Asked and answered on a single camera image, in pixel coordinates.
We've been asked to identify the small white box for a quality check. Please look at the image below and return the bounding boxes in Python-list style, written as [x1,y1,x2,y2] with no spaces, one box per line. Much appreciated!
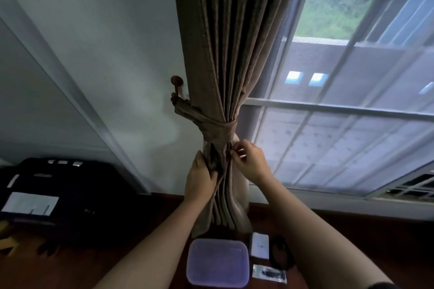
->
[250,232,270,260]

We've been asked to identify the brown curtain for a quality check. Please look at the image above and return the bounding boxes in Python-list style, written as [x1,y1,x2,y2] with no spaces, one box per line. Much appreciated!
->
[169,0,306,238]

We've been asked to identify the black printer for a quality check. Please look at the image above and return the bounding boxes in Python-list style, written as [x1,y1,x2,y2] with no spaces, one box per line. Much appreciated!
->
[0,158,136,249]

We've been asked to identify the packaged black tool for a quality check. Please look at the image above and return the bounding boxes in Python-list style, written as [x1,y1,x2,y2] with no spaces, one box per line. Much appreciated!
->
[251,264,288,284]

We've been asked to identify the brown paper bag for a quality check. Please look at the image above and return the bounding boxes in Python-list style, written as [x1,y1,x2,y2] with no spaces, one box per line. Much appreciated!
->
[0,221,21,256]

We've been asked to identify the person's left hand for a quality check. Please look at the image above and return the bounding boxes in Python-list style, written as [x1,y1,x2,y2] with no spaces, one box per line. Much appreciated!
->
[184,150,219,206]

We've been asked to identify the purple plastic container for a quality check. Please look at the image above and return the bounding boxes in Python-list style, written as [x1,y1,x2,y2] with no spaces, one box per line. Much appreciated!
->
[185,238,250,289]

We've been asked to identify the person's left forearm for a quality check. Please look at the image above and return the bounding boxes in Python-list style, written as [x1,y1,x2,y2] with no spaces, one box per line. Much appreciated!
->
[93,199,204,289]

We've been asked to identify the row of balcony slats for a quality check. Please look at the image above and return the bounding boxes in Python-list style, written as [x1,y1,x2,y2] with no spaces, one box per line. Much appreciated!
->
[366,0,434,47]

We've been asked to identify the person's right forearm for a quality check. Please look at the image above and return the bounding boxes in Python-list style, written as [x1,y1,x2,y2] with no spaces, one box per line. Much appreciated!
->
[256,177,394,289]

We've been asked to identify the brown wall hook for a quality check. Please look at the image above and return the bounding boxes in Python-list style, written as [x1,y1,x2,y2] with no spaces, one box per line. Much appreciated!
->
[170,75,185,100]

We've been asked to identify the black window frame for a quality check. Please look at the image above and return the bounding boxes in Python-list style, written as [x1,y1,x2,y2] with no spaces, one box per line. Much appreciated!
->
[236,0,434,203]

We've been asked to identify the green trees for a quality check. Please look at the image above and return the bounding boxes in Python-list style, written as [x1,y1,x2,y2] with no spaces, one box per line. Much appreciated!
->
[295,0,434,41]

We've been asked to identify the person's right hand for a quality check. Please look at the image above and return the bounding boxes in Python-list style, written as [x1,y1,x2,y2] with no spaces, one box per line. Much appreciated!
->
[230,139,274,187]

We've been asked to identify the brown curtain tieback strap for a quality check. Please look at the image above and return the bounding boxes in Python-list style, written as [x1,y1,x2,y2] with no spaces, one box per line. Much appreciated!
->
[170,94,238,171]

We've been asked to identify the white wall trim strip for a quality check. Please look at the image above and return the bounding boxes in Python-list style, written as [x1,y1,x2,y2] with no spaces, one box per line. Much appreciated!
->
[0,0,151,195]

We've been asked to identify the black belt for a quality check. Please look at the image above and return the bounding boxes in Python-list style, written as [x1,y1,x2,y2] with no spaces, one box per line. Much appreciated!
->
[269,234,296,271]

